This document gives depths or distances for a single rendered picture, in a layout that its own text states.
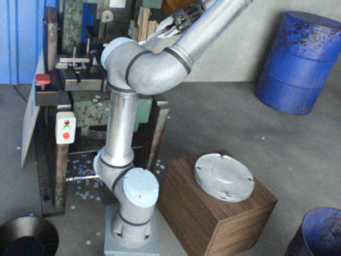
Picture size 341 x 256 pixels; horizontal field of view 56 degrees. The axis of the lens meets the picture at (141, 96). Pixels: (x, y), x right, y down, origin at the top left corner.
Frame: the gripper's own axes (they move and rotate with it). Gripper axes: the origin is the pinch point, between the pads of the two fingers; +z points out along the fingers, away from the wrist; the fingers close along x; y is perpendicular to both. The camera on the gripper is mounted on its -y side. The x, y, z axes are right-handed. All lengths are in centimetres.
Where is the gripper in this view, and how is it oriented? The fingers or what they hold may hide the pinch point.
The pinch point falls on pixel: (159, 33)
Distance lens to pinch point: 123.6
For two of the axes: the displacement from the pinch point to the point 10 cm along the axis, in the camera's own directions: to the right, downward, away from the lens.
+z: -7.8, 4.1, 4.7
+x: 5.5, 8.1, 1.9
